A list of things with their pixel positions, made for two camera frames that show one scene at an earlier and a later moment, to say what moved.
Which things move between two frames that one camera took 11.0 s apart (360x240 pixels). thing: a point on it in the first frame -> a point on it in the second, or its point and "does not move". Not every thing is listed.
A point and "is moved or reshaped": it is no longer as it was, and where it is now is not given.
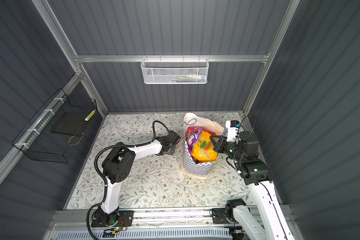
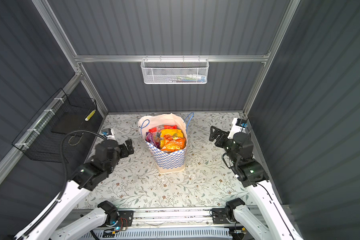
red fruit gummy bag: (189, 129) -> (157, 130)
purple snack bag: (193, 138) is moved or reshaped
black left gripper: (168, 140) -> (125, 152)
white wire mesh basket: (174, 71) does not move
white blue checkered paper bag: (199, 153) -> (166, 162)
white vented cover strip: (146, 234) does not move
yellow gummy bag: (204, 151) is moved or reshaped
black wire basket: (53, 135) does not move
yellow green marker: (90, 115) does not move
